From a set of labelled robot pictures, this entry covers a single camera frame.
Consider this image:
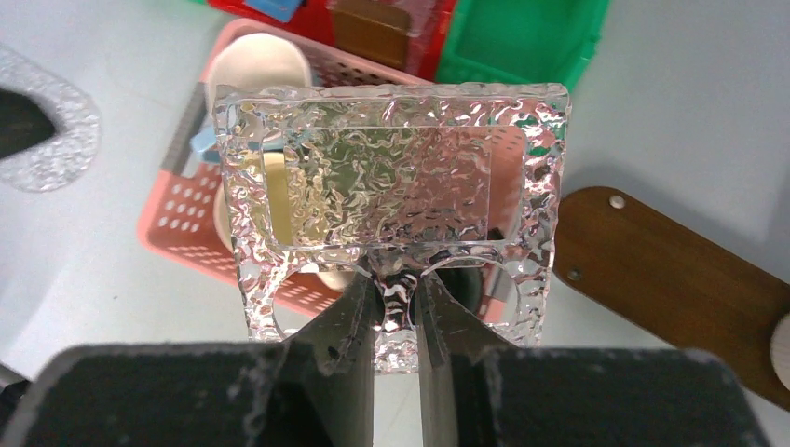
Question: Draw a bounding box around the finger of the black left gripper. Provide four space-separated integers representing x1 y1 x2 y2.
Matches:
1 88 57 159

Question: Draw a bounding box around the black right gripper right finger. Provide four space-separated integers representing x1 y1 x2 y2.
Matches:
415 274 769 446

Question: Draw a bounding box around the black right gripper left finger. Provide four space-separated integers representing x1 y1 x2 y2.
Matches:
2 277 376 446

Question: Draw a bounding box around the clear textured toothbrush holder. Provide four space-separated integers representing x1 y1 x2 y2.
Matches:
212 83 571 373

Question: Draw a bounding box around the white mug blue handle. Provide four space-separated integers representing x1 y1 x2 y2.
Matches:
190 33 314 164

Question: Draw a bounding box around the white mug dark rim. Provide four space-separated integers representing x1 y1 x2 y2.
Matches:
770 314 790 388

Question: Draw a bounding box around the clear textured oval tray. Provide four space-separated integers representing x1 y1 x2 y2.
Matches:
1 46 101 193

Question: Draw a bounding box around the brown wooden oval tray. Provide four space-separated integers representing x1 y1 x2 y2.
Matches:
553 186 789 409

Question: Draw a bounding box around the brown wooden toothbrush holder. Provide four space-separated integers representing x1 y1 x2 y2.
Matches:
330 0 412 69

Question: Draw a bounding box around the black mug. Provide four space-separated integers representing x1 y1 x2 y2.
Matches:
436 267 484 314

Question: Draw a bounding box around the cream mug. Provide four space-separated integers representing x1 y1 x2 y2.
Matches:
213 151 354 291

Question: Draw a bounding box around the pink perforated basket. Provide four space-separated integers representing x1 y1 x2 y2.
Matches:
138 19 526 286

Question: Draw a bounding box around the green bin far right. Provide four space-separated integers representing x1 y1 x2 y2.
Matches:
434 0 609 90

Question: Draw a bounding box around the red bin with holder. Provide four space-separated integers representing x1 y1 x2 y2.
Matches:
205 1 456 80

